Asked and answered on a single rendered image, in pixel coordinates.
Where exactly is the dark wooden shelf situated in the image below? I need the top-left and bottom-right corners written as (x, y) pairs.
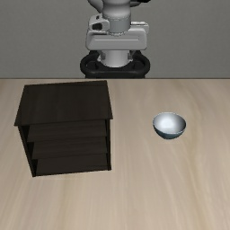
top-left (13, 79), bottom-right (114, 178)

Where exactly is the white porcelain bowl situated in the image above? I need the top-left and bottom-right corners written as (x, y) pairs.
top-left (152, 111), bottom-right (187, 140)

